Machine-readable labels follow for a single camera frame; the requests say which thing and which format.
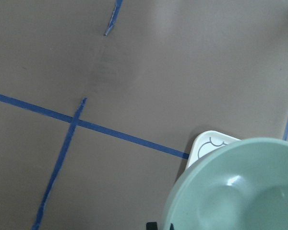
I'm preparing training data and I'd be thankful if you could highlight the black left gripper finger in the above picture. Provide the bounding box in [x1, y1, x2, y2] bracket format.
[146, 222, 157, 230]

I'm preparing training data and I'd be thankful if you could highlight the light green bowl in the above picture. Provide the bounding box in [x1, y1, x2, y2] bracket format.
[160, 138, 288, 230]

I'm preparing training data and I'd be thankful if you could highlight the white plastic tray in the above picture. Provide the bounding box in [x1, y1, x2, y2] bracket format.
[185, 130, 240, 169]

